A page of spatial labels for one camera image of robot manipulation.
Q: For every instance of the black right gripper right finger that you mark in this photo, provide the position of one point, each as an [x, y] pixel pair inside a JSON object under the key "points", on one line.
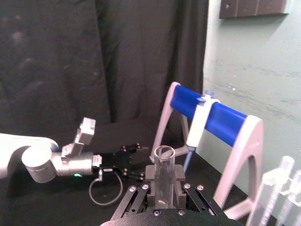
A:
{"points": [[188, 196]]}

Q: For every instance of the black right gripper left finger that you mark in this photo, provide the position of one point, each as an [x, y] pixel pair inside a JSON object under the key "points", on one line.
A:
{"points": [[138, 197]]}

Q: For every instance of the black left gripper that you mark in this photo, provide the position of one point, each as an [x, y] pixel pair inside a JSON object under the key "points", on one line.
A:
{"points": [[117, 161]]}

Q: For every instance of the clear glass test tube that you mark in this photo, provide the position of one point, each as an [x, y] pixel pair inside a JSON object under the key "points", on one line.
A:
{"points": [[164, 179]]}

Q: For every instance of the white pipette with blue tip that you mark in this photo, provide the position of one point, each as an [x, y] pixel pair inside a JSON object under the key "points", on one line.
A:
{"points": [[196, 127]]}

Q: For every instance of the white pipette stand blue bar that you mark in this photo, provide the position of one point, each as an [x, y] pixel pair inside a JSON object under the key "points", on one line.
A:
{"points": [[225, 122]]}

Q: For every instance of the clear plastic tube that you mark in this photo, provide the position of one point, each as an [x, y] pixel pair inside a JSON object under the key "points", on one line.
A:
{"points": [[294, 200], [278, 174]]}

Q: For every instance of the clear plastic tube rack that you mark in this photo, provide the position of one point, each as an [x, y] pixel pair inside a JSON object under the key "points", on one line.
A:
{"points": [[282, 186]]}

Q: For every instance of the black cloth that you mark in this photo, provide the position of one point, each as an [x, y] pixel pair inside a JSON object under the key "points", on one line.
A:
{"points": [[70, 70]]}

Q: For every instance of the dark brown wall shelf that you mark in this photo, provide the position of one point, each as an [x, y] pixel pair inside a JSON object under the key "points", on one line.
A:
{"points": [[251, 8]]}

